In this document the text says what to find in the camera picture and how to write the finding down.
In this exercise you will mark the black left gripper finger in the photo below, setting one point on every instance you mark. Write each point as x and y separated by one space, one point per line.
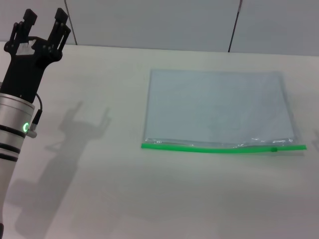
59 33
19 31

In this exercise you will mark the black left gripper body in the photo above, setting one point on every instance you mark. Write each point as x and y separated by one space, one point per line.
22 74

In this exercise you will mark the clear document bag green zipper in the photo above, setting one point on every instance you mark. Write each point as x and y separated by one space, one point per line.
219 107

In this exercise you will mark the green zipper slider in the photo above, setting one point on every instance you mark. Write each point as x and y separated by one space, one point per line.
274 149

